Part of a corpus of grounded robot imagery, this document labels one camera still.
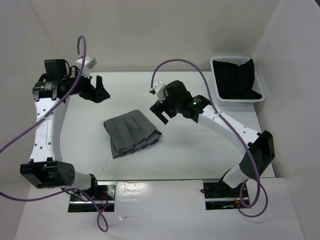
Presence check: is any black skirt in basket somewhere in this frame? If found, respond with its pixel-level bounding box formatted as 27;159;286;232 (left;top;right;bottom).
212;59;262;100

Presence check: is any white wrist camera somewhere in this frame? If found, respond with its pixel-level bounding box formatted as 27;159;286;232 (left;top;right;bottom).
149;80;166;103
75;56;97;78

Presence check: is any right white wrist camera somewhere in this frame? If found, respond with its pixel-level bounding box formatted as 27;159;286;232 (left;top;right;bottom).
149;80;166;103

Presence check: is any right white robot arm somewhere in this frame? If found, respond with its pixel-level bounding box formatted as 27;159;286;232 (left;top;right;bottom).
150;80;275;197

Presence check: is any grey pleated skirt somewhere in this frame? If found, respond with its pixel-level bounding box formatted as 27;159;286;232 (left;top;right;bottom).
103;109;162;159

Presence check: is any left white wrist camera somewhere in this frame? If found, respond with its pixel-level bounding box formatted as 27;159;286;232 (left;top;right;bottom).
75;56;97;78

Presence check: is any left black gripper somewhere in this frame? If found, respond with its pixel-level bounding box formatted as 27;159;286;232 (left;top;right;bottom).
64;68;110;103

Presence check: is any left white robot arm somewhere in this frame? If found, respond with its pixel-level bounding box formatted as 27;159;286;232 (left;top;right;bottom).
20;56;110;200

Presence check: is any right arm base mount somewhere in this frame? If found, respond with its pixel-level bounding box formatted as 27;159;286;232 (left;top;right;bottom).
200;179;241;211

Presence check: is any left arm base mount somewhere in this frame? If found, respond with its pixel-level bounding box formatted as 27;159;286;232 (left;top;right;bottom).
67;182;116;213

